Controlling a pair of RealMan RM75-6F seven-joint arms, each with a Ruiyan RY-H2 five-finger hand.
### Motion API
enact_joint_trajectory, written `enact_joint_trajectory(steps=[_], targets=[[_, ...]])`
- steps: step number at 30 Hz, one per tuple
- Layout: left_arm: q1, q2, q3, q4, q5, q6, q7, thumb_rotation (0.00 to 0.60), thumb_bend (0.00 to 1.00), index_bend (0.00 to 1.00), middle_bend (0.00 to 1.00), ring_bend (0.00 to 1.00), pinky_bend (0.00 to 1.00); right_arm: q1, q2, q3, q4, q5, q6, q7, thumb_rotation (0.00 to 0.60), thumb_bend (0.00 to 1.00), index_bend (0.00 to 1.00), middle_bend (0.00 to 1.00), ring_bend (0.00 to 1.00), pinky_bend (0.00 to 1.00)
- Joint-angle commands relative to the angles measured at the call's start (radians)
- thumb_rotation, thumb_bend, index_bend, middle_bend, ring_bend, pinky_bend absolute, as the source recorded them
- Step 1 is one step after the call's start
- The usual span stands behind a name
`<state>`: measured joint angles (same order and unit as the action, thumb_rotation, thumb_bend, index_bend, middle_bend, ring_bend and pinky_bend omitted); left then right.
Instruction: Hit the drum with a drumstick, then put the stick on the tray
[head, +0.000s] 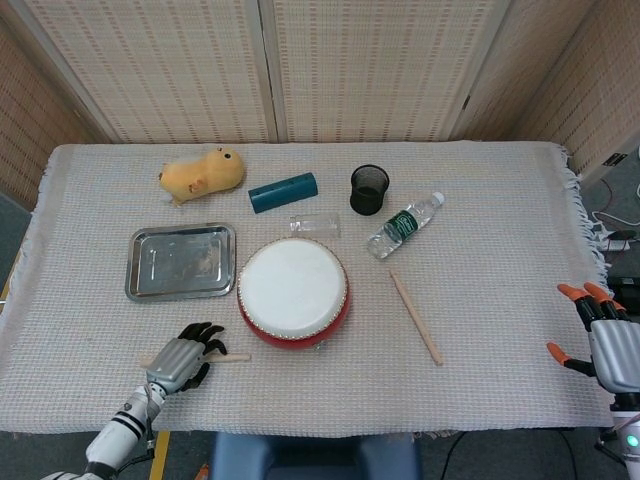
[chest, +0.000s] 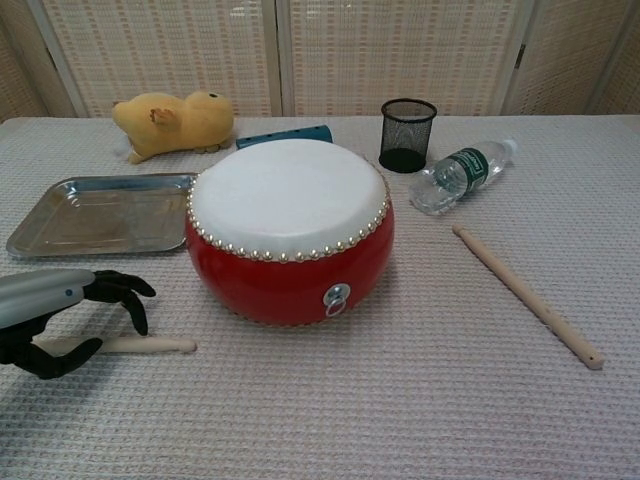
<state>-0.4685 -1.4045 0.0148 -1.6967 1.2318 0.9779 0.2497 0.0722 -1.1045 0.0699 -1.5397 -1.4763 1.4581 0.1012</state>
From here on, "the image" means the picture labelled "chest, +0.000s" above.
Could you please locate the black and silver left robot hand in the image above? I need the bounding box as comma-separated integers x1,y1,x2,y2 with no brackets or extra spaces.
0,268,157,382

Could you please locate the yellow plush animal toy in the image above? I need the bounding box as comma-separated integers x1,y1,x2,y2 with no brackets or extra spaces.
110,89,237,166

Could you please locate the wooden drumstick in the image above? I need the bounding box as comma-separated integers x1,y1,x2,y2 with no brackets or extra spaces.
31,336,198,356
451,223,606,373

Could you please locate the teal block with holes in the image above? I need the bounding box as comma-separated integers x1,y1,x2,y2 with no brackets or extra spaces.
235,122,336,151

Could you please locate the black mesh pen holder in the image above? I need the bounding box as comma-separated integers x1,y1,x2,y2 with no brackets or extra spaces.
378,97,439,175

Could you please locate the clear water bottle green label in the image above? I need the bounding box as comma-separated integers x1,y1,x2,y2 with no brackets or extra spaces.
408,138,520,217

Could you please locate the woven folding screen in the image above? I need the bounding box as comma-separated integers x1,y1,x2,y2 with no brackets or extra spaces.
0,0,640,122

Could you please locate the white woven tablecloth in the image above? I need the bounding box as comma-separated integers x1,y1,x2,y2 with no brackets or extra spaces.
0,114,640,480

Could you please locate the rectangular metal tray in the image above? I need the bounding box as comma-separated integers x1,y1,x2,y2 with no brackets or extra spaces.
5,172,200,261

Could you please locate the red drum with white skin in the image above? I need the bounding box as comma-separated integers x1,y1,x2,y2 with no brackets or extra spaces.
183,138,392,329

